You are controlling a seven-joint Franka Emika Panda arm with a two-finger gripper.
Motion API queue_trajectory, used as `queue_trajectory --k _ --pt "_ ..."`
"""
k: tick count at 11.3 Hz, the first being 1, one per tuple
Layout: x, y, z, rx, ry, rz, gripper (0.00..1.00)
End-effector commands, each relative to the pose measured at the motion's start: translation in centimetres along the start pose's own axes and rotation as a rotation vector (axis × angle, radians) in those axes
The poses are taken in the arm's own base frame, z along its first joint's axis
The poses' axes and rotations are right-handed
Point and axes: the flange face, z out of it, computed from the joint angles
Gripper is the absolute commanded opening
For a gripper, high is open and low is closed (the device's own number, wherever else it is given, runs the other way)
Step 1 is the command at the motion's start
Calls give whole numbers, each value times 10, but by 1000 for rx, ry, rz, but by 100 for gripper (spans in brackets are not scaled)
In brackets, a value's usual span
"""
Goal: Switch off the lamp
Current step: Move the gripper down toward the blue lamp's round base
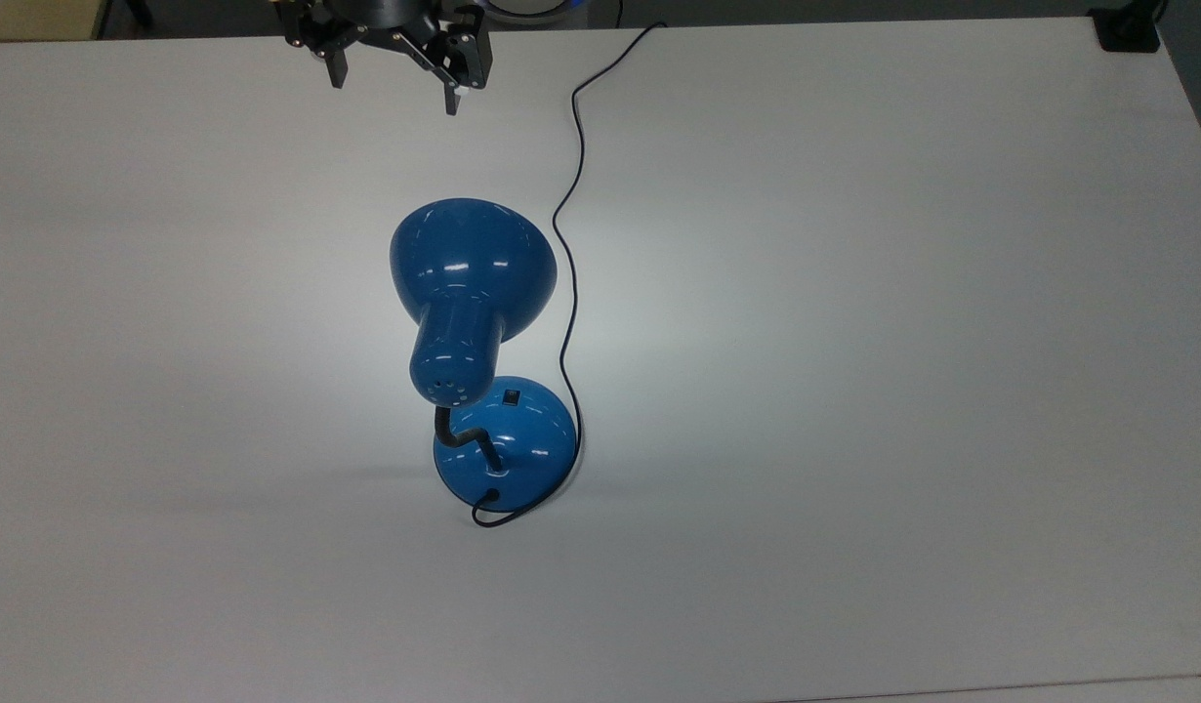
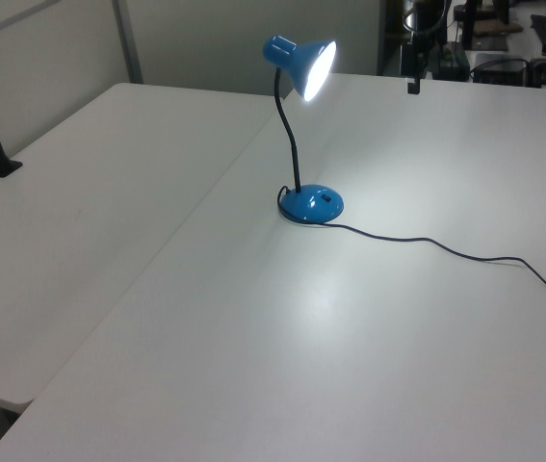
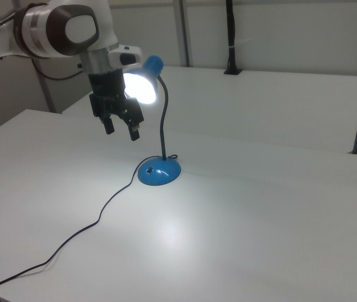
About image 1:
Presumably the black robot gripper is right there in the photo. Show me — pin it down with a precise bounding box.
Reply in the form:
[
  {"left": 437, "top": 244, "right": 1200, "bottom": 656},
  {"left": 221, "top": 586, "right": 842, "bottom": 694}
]
[{"left": 271, "top": 0, "right": 493, "bottom": 117}]

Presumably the blue desk lamp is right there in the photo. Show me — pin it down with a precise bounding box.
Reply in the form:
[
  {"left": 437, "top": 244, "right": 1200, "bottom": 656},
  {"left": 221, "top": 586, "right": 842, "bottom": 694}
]
[{"left": 389, "top": 198, "right": 579, "bottom": 509}]

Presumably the beige wooden furniture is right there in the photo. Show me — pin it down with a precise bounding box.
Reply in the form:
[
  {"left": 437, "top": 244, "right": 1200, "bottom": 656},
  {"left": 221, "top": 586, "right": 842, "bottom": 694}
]
[{"left": 0, "top": 0, "right": 111, "bottom": 42}]

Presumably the black lamp power cable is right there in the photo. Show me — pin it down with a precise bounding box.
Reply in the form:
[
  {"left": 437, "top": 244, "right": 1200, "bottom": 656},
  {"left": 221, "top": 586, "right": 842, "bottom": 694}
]
[{"left": 472, "top": 21, "right": 669, "bottom": 529}]

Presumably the black table clamp mount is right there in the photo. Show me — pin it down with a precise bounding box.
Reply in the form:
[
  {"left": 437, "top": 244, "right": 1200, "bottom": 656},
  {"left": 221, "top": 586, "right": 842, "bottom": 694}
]
[{"left": 1088, "top": 0, "right": 1170, "bottom": 54}]

